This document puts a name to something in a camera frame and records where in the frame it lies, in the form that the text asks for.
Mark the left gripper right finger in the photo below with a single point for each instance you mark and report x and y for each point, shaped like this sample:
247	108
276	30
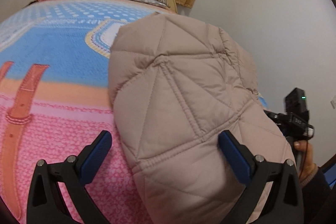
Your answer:
284	203

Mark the person's right hand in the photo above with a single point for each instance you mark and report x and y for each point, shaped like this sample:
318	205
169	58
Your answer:
308	165

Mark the dark sleeve forearm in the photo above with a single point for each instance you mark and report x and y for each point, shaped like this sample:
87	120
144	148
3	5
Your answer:
318	199

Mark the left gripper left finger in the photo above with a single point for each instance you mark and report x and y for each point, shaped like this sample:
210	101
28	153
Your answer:
46	203

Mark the blue pink printed bedspread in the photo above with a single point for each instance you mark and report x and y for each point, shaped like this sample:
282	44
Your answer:
55	99

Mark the beige quilted puffer jacket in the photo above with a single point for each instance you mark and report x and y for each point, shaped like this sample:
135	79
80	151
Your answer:
175	83

